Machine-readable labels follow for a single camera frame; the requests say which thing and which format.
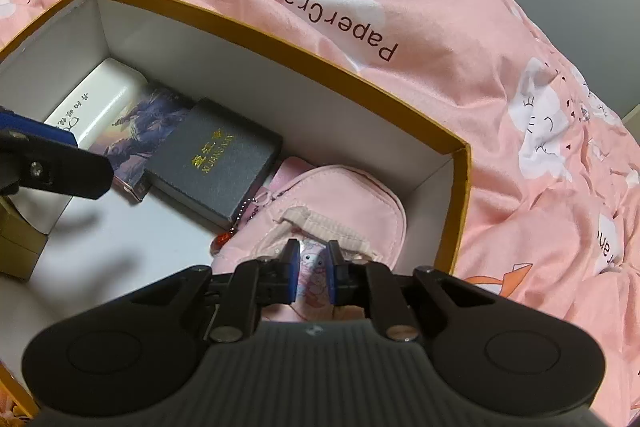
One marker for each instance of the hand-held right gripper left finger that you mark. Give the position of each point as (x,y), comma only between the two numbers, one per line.
(290,272)

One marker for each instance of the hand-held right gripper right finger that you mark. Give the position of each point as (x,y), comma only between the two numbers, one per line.
(334,274)

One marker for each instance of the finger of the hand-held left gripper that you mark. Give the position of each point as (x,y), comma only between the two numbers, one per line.
(35,129)

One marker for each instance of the pink fabric pouch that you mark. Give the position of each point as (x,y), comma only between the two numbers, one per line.
(350,202)

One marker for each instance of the orange rimmed cardboard box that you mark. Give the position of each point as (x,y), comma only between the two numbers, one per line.
(250,72)

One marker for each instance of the white rectangular box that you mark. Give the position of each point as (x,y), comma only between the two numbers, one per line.
(100,97)

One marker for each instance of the purple illustrated box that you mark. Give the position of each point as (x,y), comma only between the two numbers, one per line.
(140,127)

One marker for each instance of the small tan box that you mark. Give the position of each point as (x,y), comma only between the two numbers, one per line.
(20,237)

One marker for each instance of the black box with gold print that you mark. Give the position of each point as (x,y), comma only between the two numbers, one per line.
(210,157)

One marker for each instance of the pink printed blanket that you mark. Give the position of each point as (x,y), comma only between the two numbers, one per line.
(450,57)

